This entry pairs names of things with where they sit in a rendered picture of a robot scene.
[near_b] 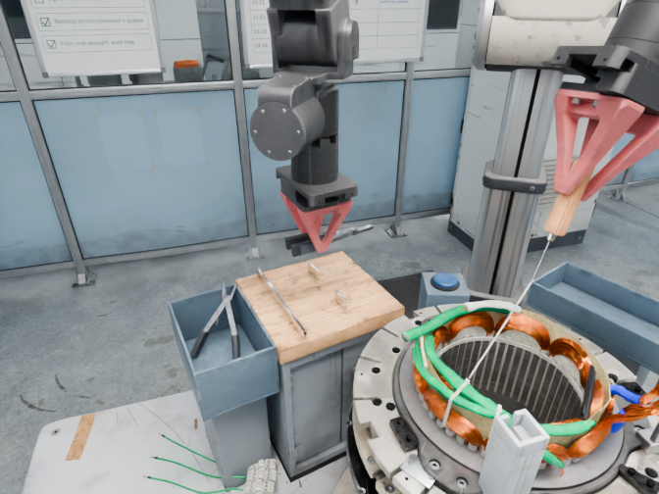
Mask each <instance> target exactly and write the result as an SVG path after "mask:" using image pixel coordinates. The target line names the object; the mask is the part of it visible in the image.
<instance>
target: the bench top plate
mask: <svg viewBox="0 0 659 494"><path fill-rule="evenodd" d="M95 413H96V415H95V418H94V422H93V425H92V427H91V430H90V433H89V436H88V439H87V442H86V444H85V447H84V449H83V452H82V455H81V457H80V460H74V461H65V459H66V457H67V454H68V452H69V450H70V447H71V445H72V442H73V440H74V437H75V435H76V430H77V427H78V424H79V421H80V418H81V416H85V415H81V416H77V417H72V418H68V419H63V420H56V421H53V422H50V423H47V424H44V425H43V427H42V429H41V430H40V433H39V435H38V438H37V441H36V444H35V448H34V451H33V454H32V458H31V461H30V464H29V468H28V471H27V475H26V478H25V484H24V487H23V490H22V494H200V493H196V492H192V491H190V490H187V489H184V488H182V487H179V486H177V485H174V484H171V483H169V482H165V481H160V480H155V479H149V478H147V477H143V475H145V476H152V477H157V478H162V479H166V480H169V481H173V482H176V483H178V484H181V485H183V486H186V487H188V488H191V489H194V490H197V491H202V492H209V491H217V490H223V489H225V488H224V485H223V482H222V479H221V478H214V477H210V476H206V475H203V474H201V473H198V472H196V471H194V470H191V469H188V468H185V467H182V466H180V465H177V464H174V463H170V462H167V461H162V460H157V459H154V458H151V457H150V456H152V457H159V458H163V459H168V460H171V461H175V462H178V463H181V464H184V465H186V466H189V467H191V468H193V469H197V470H199V471H202V472H205V473H208V474H211V475H214V476H220V473H219V470H218V467H217V464H215V463H213V462H211V461H209V460H207V459H205V458H203V457H201V456H198V455H196V454H194V453H192V452H190V451H188V450H186V449H184V448H182V447H180V446H178V445H177V444H175V443H173V442H172V441H170V440H168V439H166V438H164V437H162V435H160V434H158V433H161V434H164V435H166V436H167V437H169V438H171V439H172V440H174V441H175V442H177V443H179V444H181V445H183V446H185V447H187V448H189V449H191V450H193V451H195V452H197V453H199V454H201V455H204V456H206V457H208V458H210V459H212V460H214V461H215V458H214V456H213V453H212V450H211V447H210V444H209V441H208V438H207V435H206V430H205V425H204V421H203V420H202V417H201V414H200V411H199V408H198V405H197V402H196V399H195V397H194V394H193V391H192V390H191V391H187V392H182V393H179V394H174V395H170V396H165V397H161V398H156V399H152V400H147V401H143V402H138V403H134V404H129V405H125V406H120V407H117V408H112V409H108V410H103V411H99V412H94V413H90V414H95ZM90 414H87V415H90ZM271 451H272V459H274V460H276V461H277V470H278V474H277V478H278V488H277V492H276V494H332V492H333V489H334V487H335V485H336V484H337V482H338V480H339V478H340V477H341V475H342V474H343V472H344V471H345V469H346V468H347V466H348V460H347V456H345V457H343V458H341V459H339V460H337V461H335V462H333V463H330V464H328V465H326V466H324V467H322V468H320V469H317V470H315V471H313V472H311V473H309V474H307V475H305V476H303V477H301V478H299V479H297V480H295V481H293V482H291V483H290V481H289V479H288V477H287V475H286V473H285V471H284V469H283V467H282V464H281V462H280V460H279V457H278V455H277V453H276V451H275V449H274V447H273V445H272V443H271Z"/></svg>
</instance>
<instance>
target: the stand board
mask: <svg viewBox="0 0 659 494"><path fill-rule="evenodd" d="M308 262H312V263H313V264H314V266H315V267H316V268H317V269H318V270H319V279H318V280H316V279H315V278H314V277H313V276H312V275H311V274H310V273H309V269H308ZM264 275H265V276H266V277H267V279H268V280H269V281H270V283H271V284H272V285H273V287H274V288H275V290H276V291H277V292H278V294H279V295H280V297H281V298H282V299H283V301H284V302H285V303H286V305H287V306H288V307H289V309H290V310H291V311H292V313H293V314H294V315H295V316H296V317H297V318H298V320H299V321H300V322H301V324H302V325H303V326H304V328H305V329H306V331H307V339H305V340H303V338H302V337H301V335H300V334H299V333H298V331H297V330H296V328H295V327H294V326H293V324H292V323H291V321H290V320H289V319H288V317H287V316H286V314H285V313H284V312H283V310H282V309H281V307H280V306H279V304H278V303H277V301H276V300H275V299H274V297H273V296H272V294H271V293H270V292H269V290H268V289H267V287H266V286H265V285H264V283H263V282H262V281H261V279H260V278H259V276H258V275H257V274H254V275H250V276H246V277H243V278H240V279H236V280H235V283H237V284H238V286H239V288H240V289H241V291H242V293H243V294H244V296H245V297H246V299H247V301H248V302H249V304H250V305H251V307H252V309H253V310H254V312H255V313H256V315H257V317H258V318H259V320H260V321H261V323H262V325H263V326H264V328H265V329H266V330H267V332H268V333H269V335H270V336H271V338H272V340H273V341H274V343H275V344H276V346H277V353H278V360H279V362H280V364H281V365H282V364H285V363H288V362H290V361H293V360H296V359H299V358H301V357H304V356H307V355H309V354H312V353H315V352H318V351H320V350H323V349H326V348H328V347H330V346H333V345H336V344H338V343H341V342H344V341H346V340H349V339H352V338H355V337H357V336H360V335H363V334H365V333H368V332H371V331H374V330H376V329H379V328H382V327H384V326H386V325H387V324H389V323H390V322H392V321H394V320H396V319H398V318H400V317H402V316H404V312H405V307H404V306H403V305H401V304H400V303H399V302H398V301H397V300H396V299H395V298H394V297H393V296H391V295H390V294H389V293H388V292H387V291H386V290H385V289H384V288H382V287H381V286H380V285H379V284H378V283H377V282H376V281H375V280H374V279H372V278H371V277H370V276H369V275H368V274H367V273H366V272H365V271H363V270H362V269H361V268H360V267H359V266H358V265H357V264H356V263H355V262H353V261H352V260H351V259H350V258H349V257H348V256H347V255H346V254H345V253H343V252H342V251H340V252H336V253H332V254H329V255H325V256H322V257H319V258H315V259H311V260H308V261H304V262H300V263H297V264H293V265H289V266H286V267H282V268H278V269H275V270H271V271H267V272H264ZM335 289H337V290H338V291H339V292H340V293H341V294H342V295H343V296H344V297H345V298H346V299H347V310H345V311H344V310H343V309H342V308H341V307H340V306H339V305H338V304H337V303H336V302H335V301H334V290H335Z"/></svg>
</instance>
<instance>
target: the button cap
mask: <svg viewBox="0 0 659 494"><path fill-rule="evenodd" d="M457 282H458V279H457V277H456V276H455V275H453V274H451V273H448V272H440V273H437V274H436V275H435V276H434V277H433V283H434V284H436V285H437V286H439V287H443V288H453V287H455V286H457Z"/></svg>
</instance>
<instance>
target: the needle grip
mask: <svg viewBox="0 0 659 494"><path fill-rule="evenodd" d="M577 161H578V160H574V161H572V163H571V167H570V171H571V170H572V168H573V167H574V165H575V164H576V163H577ZM594 169H595V167H594ZM594 169H593V170H592V171H591V172H590V173H589V174H588V175H587V176H586V178H585V179H584V180H583V181H582V182H581V183H580V184H579V185H578V186H577V187H576V188H575V189H574V190H573V191H572V192H571V193H570V194H569V195H568V196H566V195H563V194H561V193H559V192H558V195H557V197H556V199H555V202H554V204H553V206H552V208H551V211H550V213H549V215H548V218H547V220H546V222H545V225H544V227H543V228H544V230H545V231H547V232H550V233H553V234H556V235H559V236H563V235H565V234H566V232H567V229H568V227H569V225H570V223H571V220H572V218H573V216H574V214H575V212H576V209H577V207H578V205H579V203H580V201H581V199H582V197H583V193H584V191H585V189H586V187H587V185H588V182H589V180H590V178H591V176H592V173H593V171H594Z"/></svg>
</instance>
